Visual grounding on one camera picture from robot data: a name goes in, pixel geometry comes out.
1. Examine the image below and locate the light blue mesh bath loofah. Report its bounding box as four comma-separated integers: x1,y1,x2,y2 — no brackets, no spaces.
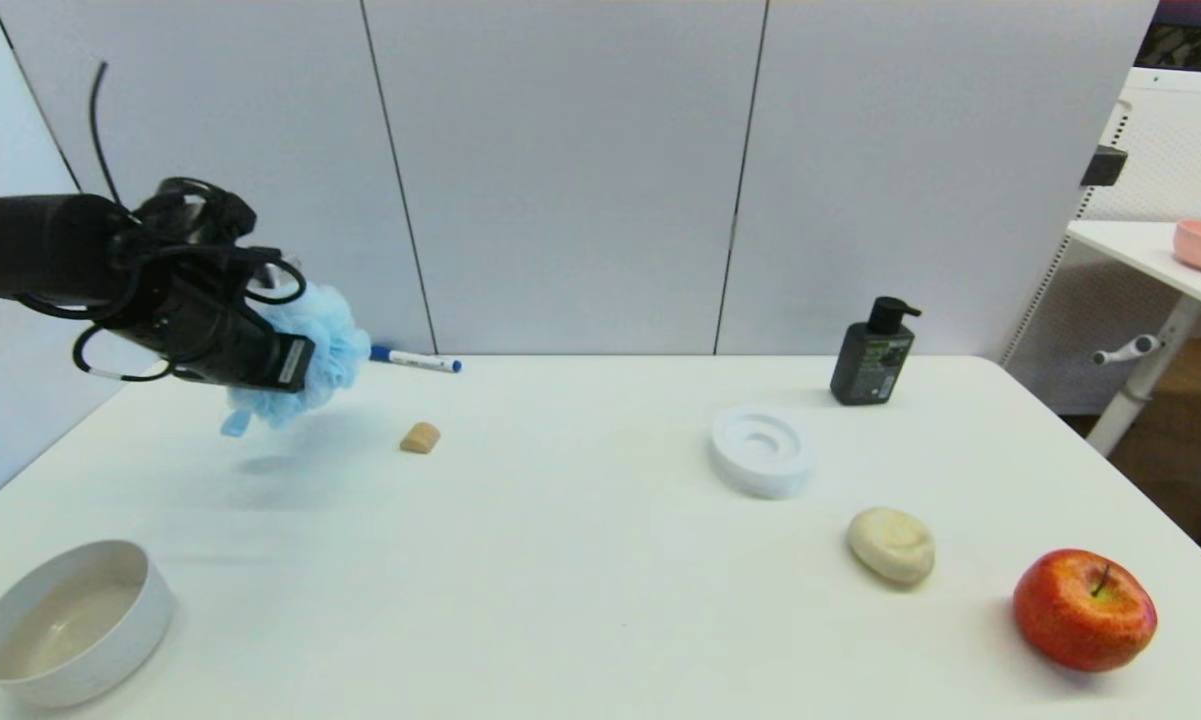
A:
222,283,372,438

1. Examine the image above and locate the white bowl with brown inside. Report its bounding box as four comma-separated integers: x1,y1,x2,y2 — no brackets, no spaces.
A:
0,540,176,709

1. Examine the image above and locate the white round soap dish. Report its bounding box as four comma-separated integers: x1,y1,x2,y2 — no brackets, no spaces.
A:
710,405,816,500

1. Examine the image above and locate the white marker with blue cap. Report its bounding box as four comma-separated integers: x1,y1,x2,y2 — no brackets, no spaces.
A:
370,345,464,375

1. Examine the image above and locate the black pump dispenser bottle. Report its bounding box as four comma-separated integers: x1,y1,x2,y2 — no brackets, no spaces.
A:
829,296,923,407

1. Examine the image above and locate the cream oval soap bar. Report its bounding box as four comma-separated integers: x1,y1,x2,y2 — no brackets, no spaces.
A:
846,506,936,587

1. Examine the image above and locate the black box on panel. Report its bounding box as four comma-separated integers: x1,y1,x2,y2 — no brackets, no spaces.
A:
1080,146,1128,188

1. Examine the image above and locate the red apple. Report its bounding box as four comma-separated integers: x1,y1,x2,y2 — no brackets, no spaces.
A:
1013,548,1158,673

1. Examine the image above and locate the white side table top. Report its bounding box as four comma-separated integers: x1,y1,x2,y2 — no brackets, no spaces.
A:
1065,220,1201,323

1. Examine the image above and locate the white side table leg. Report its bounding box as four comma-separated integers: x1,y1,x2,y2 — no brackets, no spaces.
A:
1087,295,1201,459

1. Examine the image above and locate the white perforated panel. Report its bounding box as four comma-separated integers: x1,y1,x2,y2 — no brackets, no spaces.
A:
1000,68,1201,416

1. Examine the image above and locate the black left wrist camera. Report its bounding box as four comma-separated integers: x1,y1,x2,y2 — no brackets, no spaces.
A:
138,178,258,251

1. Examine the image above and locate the white table crank handle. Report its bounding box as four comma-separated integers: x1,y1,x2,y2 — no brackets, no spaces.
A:
1092,335,1159,366

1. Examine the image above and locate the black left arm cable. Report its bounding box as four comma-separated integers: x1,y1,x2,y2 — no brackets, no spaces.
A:
88,62,126,209

